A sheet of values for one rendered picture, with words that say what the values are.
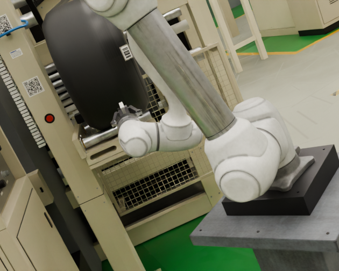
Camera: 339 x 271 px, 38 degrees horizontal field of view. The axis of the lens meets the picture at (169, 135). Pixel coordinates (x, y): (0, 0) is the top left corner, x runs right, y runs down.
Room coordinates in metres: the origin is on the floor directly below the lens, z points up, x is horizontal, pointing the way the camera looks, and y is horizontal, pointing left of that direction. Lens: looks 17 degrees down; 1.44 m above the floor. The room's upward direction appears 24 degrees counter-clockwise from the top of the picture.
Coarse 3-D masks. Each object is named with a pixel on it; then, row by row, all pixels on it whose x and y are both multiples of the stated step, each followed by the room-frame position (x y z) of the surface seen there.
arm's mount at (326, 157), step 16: (320, 160) 1.43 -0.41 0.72; (336, 160) 1.48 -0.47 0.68; (304, 176) 1.38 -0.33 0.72; (320, 176) 1.37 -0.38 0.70; (272, 192) 1.38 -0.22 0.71; (288, 192) 1.33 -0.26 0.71; (304, 192) 1.29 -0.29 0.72; (320, 192) 1.35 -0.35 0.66; (224, 208) 1.48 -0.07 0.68; (240, 208) 1.43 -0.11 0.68; (256, 208) 1.39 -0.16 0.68; (272, 208) 1.35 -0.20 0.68; (288, 208) 1.32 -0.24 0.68; (304, 208) 1.28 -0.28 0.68
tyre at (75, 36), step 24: (48, 24) 2.16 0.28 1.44; (72, 24) 2.11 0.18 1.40; (96, 24) 2.08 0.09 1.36; (48, 48) 2.13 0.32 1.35; (72, 48) 2.05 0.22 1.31; (96, 48) 2.04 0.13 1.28; (72, 72) 2.03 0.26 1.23; (96, 72) 2.03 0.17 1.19; (120, 72) 2.03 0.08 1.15; (72, 96) 2.06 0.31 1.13; (96, 96) 2.04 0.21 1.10; (120, 96) 2.06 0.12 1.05; (144, 96) 2.14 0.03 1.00; (96, 120) 2.11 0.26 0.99
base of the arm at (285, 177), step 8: (296, 152) 1.52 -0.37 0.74; (296, 160) 1.42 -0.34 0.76; (304, 160) 1.44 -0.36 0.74; (312, 160) 1.44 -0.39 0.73; (280, 168) 1.39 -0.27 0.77; (288, 168) 1.39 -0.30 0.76; (296, 168) 1.40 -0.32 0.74; (304, 168) 1.41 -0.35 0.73; (280, 176) 1.39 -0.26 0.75; (288, 176) 1.38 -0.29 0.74; (296, 176) 1.39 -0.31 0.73; (272, 184) 1.39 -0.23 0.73; (280, 184) 1.37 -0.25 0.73; (288, 184) 1.35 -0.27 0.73
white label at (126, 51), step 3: (126, 45) 2.06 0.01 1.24; (120, 48) 2.04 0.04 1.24; (123, 48) 2.05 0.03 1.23; (126, 48) 2.06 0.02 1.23; (129, 48) 2.06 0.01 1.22; (123, 51) 2.05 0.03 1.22; (126, 51) 2.05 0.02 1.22; (129, 51) 2.06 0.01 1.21; (123, 54) 2.04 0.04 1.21; (126, 54) 2.05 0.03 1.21; (129, 54) 2.05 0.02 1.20; (126, 57) 2.05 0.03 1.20; (129, 57) 2.05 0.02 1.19; (132, 57) 2.06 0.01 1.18
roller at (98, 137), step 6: (144, 114) 2.17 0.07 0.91; (150, 114) 2.17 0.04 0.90; (144, 120) 2.17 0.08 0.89; (102, 132) 2.17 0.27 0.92; (108, 132) 2.16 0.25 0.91; (114, 132) 2.16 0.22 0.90; (84, 138) 2.17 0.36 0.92; (90, 138) 2.16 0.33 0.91; (96, 138) 2.16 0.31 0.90; (102, 138) 2.16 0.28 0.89; (84, 144) 2.16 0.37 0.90; (90, 144) 2.16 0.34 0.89
